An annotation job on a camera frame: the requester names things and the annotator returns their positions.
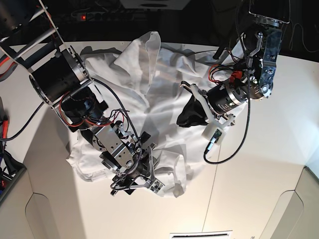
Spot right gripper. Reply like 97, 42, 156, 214
99, 131, 159, 196

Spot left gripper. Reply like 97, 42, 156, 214
176, 83, 235, 135

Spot white t-shirt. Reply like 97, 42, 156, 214
80, 31, 214, 197

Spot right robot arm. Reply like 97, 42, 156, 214
0, 0, 163, 195

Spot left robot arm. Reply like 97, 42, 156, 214
176, 0, 291, 143

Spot white device top centre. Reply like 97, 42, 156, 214
120, 0, 190, 10

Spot black bin with tools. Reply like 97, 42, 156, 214
0, 150, 26, 200

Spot black power strip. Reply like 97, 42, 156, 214
71, 11, 147, 22

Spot red grey pliers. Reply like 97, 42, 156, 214
0, 54, 17, 82

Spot black braided right cable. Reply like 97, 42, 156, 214
203, 0, 251, 165

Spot black braided cable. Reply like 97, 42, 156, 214
203, 0, 251, 165
0, 102, 45, 141

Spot black braided left cable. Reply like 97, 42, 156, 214
0, 102, 45, 141

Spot red handled tool left edge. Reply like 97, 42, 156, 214
0, 97, 10, 160

